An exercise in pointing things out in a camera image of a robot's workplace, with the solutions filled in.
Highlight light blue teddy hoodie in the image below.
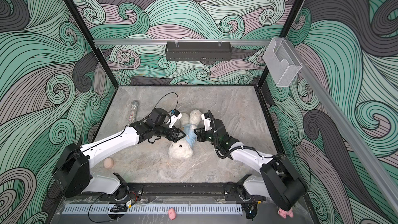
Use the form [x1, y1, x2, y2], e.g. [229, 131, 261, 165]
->
[181, 123, 198, 148]

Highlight clear acrylic wall holder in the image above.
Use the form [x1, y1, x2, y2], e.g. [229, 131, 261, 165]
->
[263, 37, 302, 88]

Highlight small peach pink ball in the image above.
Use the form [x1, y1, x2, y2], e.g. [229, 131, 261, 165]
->
[104, 158, 114, 170]

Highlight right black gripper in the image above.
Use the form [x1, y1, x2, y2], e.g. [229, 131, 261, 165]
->
[193, 127, 222, 147]

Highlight pink plush toy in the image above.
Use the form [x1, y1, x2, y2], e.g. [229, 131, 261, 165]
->
[278, 208, 294, 219]

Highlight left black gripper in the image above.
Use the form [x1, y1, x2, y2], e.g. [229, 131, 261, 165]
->
[154, 122, 187, 141]

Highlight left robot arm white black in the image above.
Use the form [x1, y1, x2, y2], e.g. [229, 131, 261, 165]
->
[52, 108, 186, 201]

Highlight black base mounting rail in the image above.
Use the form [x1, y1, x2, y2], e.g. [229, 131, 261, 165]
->
[68, 182, 307, 203]

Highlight white teddy bear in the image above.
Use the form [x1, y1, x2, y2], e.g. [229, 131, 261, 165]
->
[169, 110, 202, 160]

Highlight aluminium rail right wall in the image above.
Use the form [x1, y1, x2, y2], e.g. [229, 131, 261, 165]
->
[285, 39, 398, 213]

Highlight black wall-mounted tray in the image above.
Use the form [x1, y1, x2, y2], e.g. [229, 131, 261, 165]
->
[165, 41, 232, 61]

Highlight aluminium rail wall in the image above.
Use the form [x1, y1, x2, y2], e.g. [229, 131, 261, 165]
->
[93, 38, 272, 47]
[285, 39, 398, 213]

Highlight white slotted cable duct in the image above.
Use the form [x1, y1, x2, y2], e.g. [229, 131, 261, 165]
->
[61, 203, 243, 215]

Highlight small pink toy piece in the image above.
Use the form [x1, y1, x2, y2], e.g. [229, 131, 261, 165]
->
[168, 208, 177, 220]

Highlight clear tube with beads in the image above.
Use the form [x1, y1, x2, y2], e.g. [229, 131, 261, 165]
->
[129, 101, 139, 123]

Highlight aluminium rail back wall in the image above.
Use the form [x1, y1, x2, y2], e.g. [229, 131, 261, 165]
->
[93, 38, 272, 47]

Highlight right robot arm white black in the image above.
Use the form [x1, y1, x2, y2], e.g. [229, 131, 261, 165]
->
[195, 112, 308, 212]

